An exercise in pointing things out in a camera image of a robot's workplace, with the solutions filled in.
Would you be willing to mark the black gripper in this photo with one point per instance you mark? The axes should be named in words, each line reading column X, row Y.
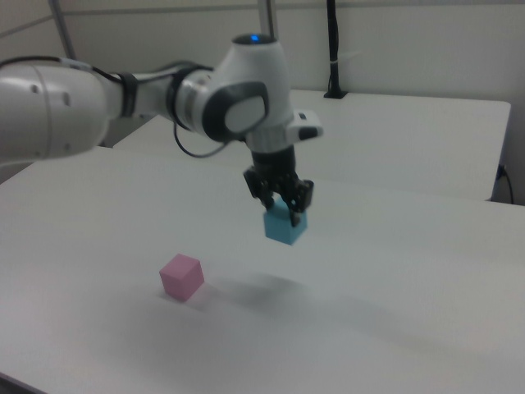
column 274, row 166

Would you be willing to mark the blue cube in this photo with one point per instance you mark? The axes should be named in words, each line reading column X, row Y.
column 283, row 230

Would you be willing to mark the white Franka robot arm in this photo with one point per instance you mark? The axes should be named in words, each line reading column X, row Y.
column 254, row 74

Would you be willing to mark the pink cube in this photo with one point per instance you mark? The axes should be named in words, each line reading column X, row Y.
column 180, row 279

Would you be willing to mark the black pole with base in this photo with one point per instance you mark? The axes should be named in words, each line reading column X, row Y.
column 334, row 49

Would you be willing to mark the grey metal frame post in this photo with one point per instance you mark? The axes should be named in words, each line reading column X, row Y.
column 269, row 18
column 65, row 28

